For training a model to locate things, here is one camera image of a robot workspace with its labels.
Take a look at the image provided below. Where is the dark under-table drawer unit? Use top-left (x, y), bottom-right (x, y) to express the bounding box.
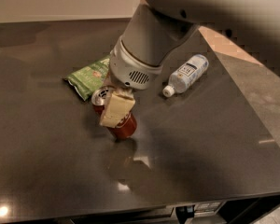
top-left (64, 195), bottom-right (280, 224)

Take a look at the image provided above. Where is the red coke can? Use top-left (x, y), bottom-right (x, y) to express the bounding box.
top-left (91, 86), bottom-right (137, 140)

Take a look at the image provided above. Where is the white plastic water bottle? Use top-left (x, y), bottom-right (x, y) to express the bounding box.
top-left (162, 54), bottom-right (209, 97)

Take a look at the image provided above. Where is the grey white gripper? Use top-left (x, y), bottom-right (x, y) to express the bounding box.
top-left (100, 37), bottom-right (161, 128)

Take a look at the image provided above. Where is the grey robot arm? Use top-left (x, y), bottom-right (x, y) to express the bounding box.
top-left (100, 0), bottom-right (280, 127)

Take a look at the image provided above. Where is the green chip bag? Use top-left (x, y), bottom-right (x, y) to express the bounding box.
top-left (64, 56), bottom-right (110, 101)

